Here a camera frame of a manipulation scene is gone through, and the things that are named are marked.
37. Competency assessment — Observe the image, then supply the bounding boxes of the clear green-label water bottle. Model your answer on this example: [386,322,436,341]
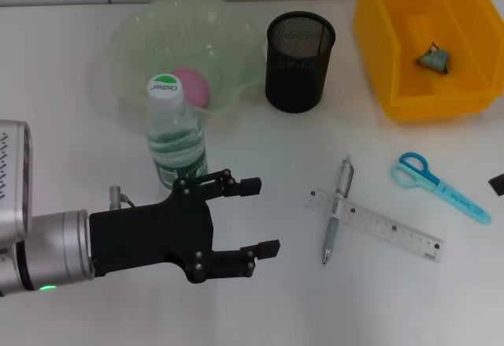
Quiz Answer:
[145,72,210,192]

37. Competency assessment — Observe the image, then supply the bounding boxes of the left arm gripper cable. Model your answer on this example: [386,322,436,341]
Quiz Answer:
[109,184,137,210]

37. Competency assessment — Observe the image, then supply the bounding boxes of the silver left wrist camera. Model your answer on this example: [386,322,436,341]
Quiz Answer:
[0,119,33,241]

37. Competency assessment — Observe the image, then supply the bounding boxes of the teal plastic wrapper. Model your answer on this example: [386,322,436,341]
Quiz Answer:
[413,40,453,75]

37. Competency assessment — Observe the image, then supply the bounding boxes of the blue scissors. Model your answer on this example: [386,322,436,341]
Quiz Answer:
[390,151,492,225]

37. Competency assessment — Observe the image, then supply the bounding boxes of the transparent plastic ruler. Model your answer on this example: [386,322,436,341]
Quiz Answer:
[302,189,445,263]

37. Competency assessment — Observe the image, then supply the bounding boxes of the yellow plastic bin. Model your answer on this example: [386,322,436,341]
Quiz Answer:
[351,0,504,122]

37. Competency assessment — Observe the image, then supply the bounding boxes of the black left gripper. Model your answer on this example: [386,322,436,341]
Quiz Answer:
[89,168,282,285]

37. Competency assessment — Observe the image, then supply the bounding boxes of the grey ballpoint pen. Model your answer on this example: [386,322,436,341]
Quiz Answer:
[320,154,355,266]

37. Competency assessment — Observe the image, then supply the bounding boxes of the green glass fruit plate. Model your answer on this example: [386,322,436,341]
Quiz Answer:
[105,0,265,121]

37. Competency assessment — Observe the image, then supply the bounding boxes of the black mesh pen holder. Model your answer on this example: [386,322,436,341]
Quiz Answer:
[264,10,336,114]

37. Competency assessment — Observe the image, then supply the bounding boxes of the pink peach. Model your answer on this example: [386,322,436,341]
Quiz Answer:
[171,65,212,109]

